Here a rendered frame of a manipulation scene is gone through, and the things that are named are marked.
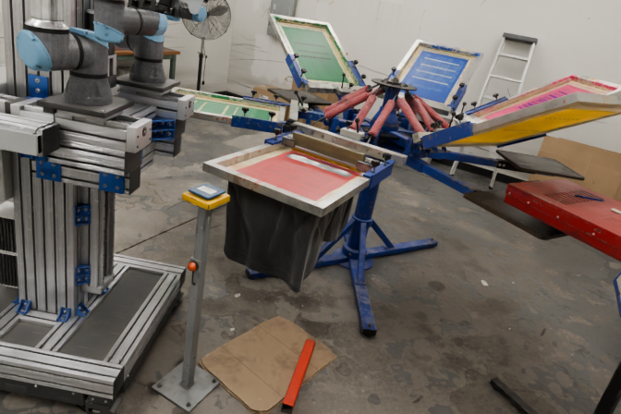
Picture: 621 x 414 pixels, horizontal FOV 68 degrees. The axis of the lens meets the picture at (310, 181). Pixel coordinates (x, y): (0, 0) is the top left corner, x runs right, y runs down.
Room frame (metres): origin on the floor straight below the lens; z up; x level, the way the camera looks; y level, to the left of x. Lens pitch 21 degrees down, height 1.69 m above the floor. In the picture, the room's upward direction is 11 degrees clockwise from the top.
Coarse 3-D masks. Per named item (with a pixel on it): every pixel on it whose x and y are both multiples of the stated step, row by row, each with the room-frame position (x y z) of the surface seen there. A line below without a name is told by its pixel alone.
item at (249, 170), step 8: (288, 152) 2.30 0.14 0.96; (296, 152) 2.32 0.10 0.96; (264, 160) 2.12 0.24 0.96; (272, 160) 2.14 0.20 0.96; (280, 160) 2.16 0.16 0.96; (288, 160) 2.18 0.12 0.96; (296, 160) 2.20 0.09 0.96; (320, 160) 2.28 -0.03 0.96; (240, 168) 1.94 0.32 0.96; (248, 168) 1.96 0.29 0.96; (256, 168) 1.98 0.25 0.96; (256, 176) 1.89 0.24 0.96; (264, 176) 1.91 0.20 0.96; (272, 184) 1.83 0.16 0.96
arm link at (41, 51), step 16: (32, 0) 1.36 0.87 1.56; (48, 0) 1.37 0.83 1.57; (32, 16) 1.36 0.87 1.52; (48, 16) 1.36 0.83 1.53; (32, 32) 1.34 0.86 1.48; (48, 32) 1.35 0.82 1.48; (64, 32) 1.39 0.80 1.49; (32, 48) 1.32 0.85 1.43; (48, 48) 1.35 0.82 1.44; (64, 48) 1.39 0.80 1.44; (32, 64) 1.34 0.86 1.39; (48, 64) 1.35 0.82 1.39; (64, 64) 1.39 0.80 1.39
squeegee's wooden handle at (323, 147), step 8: (296, 136) 2.33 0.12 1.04; (304, 136) 2.31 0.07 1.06; (296, 144) 2.32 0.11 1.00; (304, 144) 2.30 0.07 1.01; (312, 144) 2.28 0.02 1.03; (320, 144) 2.27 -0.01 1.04; (328, 144) 2.25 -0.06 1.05; (336, 144) 2.25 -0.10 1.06; (320, 152) 2.26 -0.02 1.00; (328, 152) 2.24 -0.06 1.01; (336, 152) 2.23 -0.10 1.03; (344, 152) 2.21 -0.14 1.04; (352, 152) 2.19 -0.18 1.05; (360, 152) 2.19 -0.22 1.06; (344, 160) 2.21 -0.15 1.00; (352, 160) 2.19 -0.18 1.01; (360, 160) 2.17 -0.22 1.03
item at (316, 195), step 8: (312, 168) 2.13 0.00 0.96; (320, 168) 2.15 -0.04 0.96; (344, 168) 2.21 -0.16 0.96; (336, 176) 2.08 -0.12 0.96; (352, 176) 2.13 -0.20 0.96; (280, 184) 1.85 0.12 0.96; (288, 184) 1.86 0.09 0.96; (328, 184) 1.95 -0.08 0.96; (336, 184) 1.97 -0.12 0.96; (344, 184) 1.99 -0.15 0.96; (296, 192) 1.79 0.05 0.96; (304, 192) 1.80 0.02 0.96; (312, 192) 1.82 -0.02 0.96; (320, 192) 1.84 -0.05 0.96; (328, 192) 1.85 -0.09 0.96; (312, 200) 1.74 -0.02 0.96
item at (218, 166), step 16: (224, 160) 1.92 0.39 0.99; (240, 160) 2.03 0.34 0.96; (224, 176) 1.79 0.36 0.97; (240, 176) 1.77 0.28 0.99; (272, 192) 1.69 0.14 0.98; (288, 192) 1.69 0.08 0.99; (336, 192) 1.78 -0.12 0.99; (352, 192) 1.85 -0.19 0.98; (304, 208) 1.63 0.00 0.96; (320, 208) 1.60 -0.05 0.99
